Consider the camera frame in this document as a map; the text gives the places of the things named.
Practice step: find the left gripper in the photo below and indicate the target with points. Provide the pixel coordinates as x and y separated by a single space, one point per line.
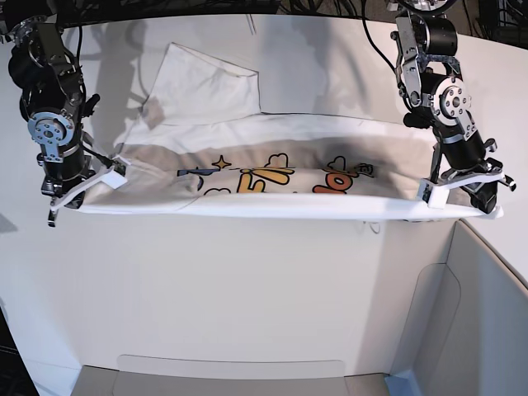
479 182

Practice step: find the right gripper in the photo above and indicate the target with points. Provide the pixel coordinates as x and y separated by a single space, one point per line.
70 192

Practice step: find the white t-shirt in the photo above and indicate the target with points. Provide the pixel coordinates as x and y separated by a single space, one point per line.
202 145

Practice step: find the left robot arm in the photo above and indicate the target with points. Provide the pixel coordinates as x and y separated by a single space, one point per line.
431 84

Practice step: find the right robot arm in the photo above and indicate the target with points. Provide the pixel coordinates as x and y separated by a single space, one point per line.
54 103

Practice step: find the beige chair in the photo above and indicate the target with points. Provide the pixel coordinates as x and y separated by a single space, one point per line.
174 305

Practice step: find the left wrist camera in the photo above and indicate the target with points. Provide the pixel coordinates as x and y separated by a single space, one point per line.
434 195

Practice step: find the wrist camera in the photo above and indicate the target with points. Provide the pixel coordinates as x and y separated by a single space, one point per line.
434 195
115 176

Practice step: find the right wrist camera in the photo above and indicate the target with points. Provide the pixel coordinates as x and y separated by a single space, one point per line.
115 176

